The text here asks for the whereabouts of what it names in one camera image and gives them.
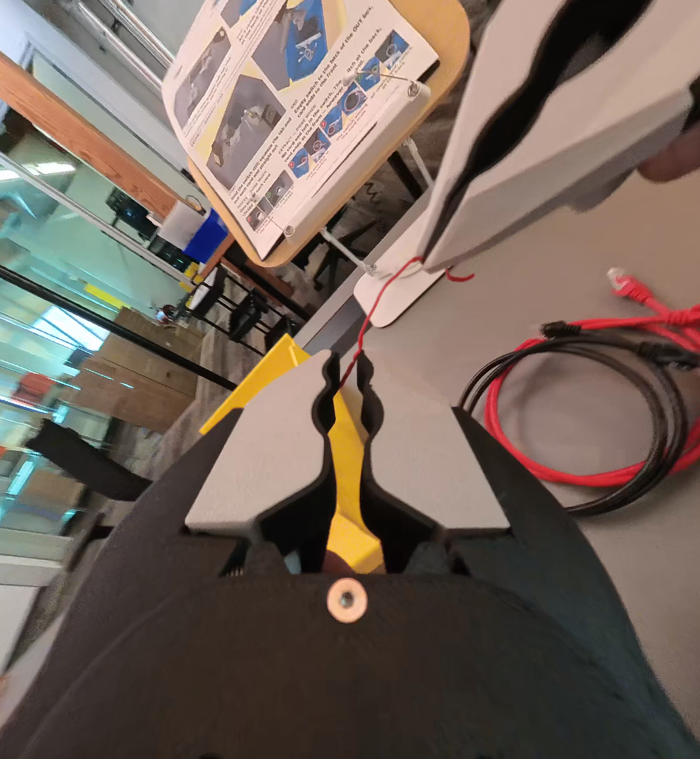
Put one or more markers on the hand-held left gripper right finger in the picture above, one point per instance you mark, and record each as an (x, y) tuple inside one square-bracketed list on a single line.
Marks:
[(439, 468)]

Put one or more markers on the yellow plastic bin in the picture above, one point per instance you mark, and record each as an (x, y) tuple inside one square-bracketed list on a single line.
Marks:
[(344, 450)]

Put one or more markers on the printed instruction sheet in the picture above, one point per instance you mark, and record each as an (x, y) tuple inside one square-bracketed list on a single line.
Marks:
[(267, 107)]

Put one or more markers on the black stand pole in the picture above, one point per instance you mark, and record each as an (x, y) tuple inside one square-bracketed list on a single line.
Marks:
[(89, 312)]

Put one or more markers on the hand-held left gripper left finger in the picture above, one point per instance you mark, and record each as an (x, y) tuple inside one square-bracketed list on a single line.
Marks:
[(267, 462)]

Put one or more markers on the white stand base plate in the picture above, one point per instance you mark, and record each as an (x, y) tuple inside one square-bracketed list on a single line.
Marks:
[(385, 302)]

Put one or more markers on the red thread scrap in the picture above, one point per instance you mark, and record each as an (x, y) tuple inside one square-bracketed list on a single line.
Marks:
[(361, 341)]

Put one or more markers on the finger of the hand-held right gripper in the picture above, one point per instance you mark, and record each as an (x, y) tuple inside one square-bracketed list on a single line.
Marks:
[(492, 89), (593, 130)]

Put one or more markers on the wooden document board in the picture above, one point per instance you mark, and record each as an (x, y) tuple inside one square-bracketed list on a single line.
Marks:
[(450, 35)]

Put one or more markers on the stack of cardboard boxes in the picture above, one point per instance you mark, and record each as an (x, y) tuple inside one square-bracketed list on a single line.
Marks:
[(136, 379)]

